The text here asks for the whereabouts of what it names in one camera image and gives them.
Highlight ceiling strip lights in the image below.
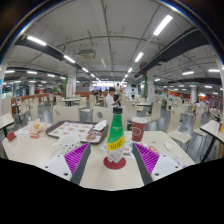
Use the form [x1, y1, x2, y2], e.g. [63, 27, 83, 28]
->
[4, 13, 221, 98]

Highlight person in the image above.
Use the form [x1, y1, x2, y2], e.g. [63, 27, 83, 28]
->
[105, 86, 123, 108]

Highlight ceiling air conditioner unit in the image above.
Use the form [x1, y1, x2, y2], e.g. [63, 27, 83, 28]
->
[78, 48, 97, 61]

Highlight white table with black legs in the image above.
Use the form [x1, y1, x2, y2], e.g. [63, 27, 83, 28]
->
[199, 119, 224, 164]

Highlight beige dining chairs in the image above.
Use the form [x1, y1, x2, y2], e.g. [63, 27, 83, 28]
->
[1, 94, 221, 144]

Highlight red paper cup with lid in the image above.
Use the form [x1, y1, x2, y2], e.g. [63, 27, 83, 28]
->
[131, 116, 149, 143]

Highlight white paper napkin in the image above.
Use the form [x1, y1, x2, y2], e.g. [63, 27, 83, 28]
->
[93, 119, 108, 132]

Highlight flat round red coaster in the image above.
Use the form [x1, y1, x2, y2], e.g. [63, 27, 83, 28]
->
[102, 155, 127, 171]

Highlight clear bottle with green label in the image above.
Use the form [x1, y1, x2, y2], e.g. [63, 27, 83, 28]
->
[106, 106, 126, 164]

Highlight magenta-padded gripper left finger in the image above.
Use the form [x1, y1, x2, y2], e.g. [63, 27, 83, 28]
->
[41, 142, 92, 186]

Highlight crumpled food wrapper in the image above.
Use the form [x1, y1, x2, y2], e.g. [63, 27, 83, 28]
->
[27, 119, 48, 139]

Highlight white table with black post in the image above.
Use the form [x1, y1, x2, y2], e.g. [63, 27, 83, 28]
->
[0, 112, 16, 138]

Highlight small red pack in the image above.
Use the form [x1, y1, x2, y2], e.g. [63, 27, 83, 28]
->
[5, 131, 17, 142]

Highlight dark brown food tray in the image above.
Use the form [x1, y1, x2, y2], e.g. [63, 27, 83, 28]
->
[45, 120, 110, 145]

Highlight red sauce packet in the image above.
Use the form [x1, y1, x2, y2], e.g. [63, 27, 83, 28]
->
[148, 145, 160, 154]

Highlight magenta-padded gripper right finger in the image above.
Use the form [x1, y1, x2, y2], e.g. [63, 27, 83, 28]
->
[131, 142, 184, 186]

